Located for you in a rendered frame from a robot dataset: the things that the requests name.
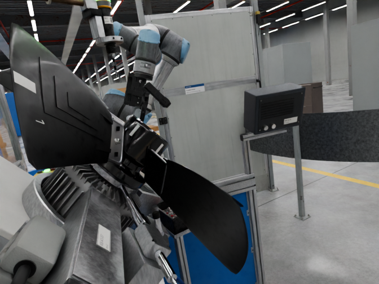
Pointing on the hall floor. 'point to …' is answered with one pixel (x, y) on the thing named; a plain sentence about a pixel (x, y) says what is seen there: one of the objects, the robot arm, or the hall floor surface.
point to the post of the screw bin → (182, 260)
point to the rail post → (256, 236)
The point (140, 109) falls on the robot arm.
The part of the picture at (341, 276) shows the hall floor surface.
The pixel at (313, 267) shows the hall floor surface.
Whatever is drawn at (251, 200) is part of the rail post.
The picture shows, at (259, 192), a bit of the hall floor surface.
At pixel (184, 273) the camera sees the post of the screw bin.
